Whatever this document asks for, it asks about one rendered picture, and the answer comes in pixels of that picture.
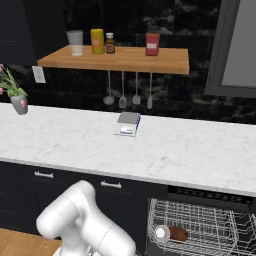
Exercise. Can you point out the small brown bottle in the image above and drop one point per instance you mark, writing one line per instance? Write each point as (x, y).
(110, 44)

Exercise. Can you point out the white wall outlet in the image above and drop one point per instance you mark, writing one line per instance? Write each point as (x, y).
(39, 74)

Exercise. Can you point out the dark drawer front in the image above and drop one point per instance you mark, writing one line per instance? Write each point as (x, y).
(123, 203)
(30, 190)

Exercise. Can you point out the wooden wall shelf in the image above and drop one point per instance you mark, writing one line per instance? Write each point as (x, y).
(126, 60)

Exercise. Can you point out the grey framed window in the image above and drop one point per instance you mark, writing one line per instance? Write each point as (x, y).
(238, 50)

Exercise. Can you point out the grey kitchen scale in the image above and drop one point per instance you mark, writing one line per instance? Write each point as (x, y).
(128, 123)

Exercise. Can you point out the clear glass jar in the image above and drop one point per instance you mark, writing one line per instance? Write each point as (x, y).
(75, 42)

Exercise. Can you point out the red jar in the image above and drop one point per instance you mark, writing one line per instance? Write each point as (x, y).
(152, 43)

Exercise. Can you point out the hanging metal turner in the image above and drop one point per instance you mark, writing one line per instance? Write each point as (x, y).
(136, 97)

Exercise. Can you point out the hanging metal slotted spatula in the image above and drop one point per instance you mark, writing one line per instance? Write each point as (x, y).
(122, 99)

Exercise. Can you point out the hanging metal ladle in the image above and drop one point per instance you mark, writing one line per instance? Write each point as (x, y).
(108, 97)

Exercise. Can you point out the dark upper cabinet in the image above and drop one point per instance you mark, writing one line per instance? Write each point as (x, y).
(30, 26)

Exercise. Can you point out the yellow canister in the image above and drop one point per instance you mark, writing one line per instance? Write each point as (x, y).
(97, 41)

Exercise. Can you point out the potted tulip plant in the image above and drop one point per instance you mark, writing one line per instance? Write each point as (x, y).
(16, 95)

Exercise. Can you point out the brown cup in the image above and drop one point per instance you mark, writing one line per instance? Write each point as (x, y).
(173, 233)

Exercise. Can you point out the black dishwasher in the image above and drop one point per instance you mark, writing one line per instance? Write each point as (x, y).
(206, 200)

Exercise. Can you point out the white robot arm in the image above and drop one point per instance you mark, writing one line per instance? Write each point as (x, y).
(83, 226)

